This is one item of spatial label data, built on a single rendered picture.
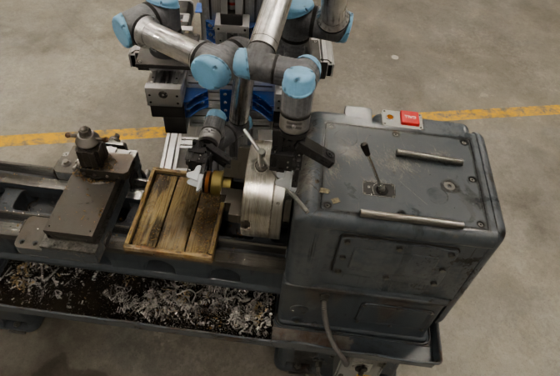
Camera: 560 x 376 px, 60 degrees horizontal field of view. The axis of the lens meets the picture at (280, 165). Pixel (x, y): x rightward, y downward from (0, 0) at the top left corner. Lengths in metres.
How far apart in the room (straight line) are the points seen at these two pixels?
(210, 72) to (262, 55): 0.31
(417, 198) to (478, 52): 3.17
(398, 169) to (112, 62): 2.88
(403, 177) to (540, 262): 1.80
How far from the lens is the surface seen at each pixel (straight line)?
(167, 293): 1.98
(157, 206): 1.81
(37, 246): 1.80
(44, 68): 4.04
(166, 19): 1.87
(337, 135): 1.54
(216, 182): 1.56
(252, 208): 1.45
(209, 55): 1.52
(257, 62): 1.23
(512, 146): 3.72
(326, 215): 1.33
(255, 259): 1.69
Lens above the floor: 2.32
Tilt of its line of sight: 49 degrees down
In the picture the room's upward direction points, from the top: 6 degrees clockwise
